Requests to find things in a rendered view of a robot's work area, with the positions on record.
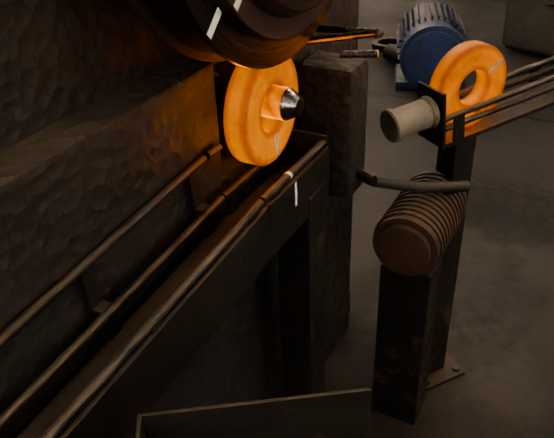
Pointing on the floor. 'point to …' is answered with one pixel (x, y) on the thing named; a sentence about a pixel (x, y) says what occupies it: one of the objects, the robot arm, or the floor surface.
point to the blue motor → (425, 42)
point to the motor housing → (410, 293)
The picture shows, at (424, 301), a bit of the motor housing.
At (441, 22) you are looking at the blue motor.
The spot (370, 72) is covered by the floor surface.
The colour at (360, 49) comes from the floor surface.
